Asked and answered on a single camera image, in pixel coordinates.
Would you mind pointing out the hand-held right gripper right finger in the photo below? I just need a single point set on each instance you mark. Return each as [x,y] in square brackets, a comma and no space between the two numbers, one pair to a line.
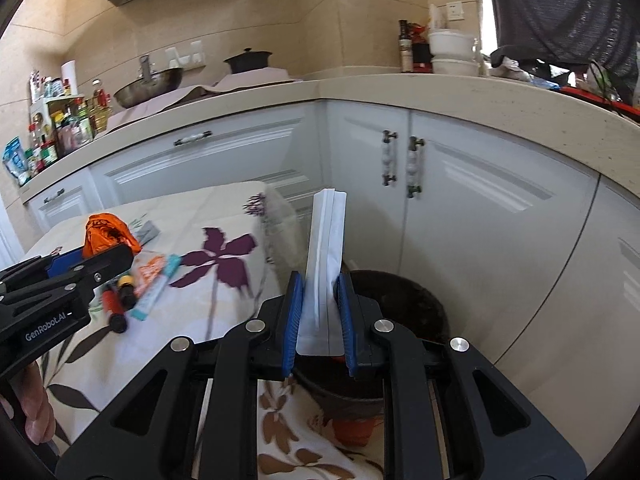
[346,320]

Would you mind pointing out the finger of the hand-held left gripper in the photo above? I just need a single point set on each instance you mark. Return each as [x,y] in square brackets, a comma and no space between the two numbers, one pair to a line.
[62,261]
[107,265]

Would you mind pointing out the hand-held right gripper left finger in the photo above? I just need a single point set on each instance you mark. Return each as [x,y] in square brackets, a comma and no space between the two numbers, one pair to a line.
[294,320]

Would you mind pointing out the green bottle yellow label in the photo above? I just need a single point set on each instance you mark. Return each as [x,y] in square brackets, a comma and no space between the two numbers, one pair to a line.
[125,284]

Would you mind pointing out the orange plastic bag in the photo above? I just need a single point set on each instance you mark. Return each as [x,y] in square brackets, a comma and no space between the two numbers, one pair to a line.
[102,232]

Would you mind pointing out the teal white tube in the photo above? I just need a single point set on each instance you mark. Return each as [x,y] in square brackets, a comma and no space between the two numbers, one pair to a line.
[155,296]

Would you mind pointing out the white paper packet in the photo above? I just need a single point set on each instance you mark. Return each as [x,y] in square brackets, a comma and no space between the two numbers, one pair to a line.
[325,260]

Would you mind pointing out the black trash bin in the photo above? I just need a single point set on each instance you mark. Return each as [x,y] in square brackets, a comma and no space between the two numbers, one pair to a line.
[415,310]

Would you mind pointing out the person's left hand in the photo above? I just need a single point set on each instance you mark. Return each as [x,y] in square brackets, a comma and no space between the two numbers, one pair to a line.
[37,410]

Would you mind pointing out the orange white packet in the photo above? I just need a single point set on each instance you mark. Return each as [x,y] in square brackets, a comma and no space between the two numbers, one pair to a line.
[147,271]

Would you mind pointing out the red marker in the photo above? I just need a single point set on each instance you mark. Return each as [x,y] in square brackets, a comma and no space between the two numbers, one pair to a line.
[114,310]

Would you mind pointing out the small white cabinet door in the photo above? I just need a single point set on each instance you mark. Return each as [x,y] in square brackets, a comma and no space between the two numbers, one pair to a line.
[65,212]

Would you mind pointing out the grey foil packet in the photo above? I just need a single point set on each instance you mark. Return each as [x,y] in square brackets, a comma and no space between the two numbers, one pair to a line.
[147,234]

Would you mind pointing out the floral tablecloth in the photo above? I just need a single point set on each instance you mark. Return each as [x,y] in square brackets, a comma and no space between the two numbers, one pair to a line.
[200,220]

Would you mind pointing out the blue snack packets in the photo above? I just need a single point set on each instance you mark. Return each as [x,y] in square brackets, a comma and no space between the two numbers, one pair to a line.
[15,160]

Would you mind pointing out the row of seasoning bottles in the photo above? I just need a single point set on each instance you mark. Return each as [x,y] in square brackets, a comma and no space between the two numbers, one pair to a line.
[70,127]

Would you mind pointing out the wide white cabinet door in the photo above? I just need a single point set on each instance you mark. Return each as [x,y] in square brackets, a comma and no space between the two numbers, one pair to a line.
[240,160]

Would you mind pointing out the steel wok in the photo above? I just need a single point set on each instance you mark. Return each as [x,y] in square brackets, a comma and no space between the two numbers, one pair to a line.
[150,87]

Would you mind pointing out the paper towel roll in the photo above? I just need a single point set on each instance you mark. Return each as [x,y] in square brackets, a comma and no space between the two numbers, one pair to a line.
[69,77]

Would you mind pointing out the pinkish stove cover cloth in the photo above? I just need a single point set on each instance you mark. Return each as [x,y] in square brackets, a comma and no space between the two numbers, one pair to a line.
[240,82]

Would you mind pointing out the black lidded pot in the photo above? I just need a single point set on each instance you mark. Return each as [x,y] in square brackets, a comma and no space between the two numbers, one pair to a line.
[247,62]

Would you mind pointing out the beige kitchen countertop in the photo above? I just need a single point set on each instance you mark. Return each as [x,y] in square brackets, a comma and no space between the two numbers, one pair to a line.
[450,91]

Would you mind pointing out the white rectangular container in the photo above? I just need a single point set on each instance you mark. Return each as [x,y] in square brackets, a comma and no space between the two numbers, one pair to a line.
[455,66]

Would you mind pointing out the dark oil bottle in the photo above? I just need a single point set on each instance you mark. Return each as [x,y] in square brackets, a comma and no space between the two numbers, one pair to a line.
[406,50]

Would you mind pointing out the white round container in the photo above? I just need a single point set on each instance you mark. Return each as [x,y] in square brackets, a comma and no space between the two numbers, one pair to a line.
[450,42]

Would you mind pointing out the blue plastic wrapper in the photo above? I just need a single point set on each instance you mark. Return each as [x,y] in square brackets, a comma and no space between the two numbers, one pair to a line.
[545,84]

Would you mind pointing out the white plastic bag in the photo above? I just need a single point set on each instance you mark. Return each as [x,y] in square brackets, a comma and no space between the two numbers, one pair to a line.
[437,17]

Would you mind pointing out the red tray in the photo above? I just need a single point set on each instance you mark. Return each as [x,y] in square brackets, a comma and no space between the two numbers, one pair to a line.
[600,99]

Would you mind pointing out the green white packet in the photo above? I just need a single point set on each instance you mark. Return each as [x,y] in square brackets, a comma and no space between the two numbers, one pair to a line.
[597,77]

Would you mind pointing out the white wall power outlets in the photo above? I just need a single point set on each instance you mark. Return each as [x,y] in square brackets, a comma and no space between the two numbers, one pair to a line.
[196,54]

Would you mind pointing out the white wall switch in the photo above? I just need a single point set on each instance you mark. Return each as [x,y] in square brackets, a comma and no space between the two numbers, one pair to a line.
[455,10]

